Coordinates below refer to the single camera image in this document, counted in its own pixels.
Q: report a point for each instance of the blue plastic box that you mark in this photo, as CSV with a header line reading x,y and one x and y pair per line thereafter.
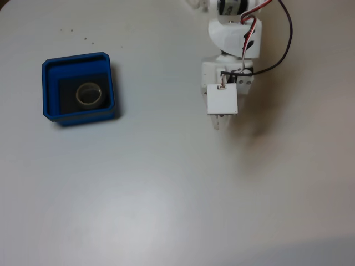
x,y
50,91

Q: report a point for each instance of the dark grey bottom liner sheet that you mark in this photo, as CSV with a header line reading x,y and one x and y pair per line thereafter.
x,y
66,94

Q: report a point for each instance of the black tape roll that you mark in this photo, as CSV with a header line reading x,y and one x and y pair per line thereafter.
x,y
88,106

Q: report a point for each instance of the white camera box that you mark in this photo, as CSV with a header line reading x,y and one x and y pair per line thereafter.
x,y
222,99

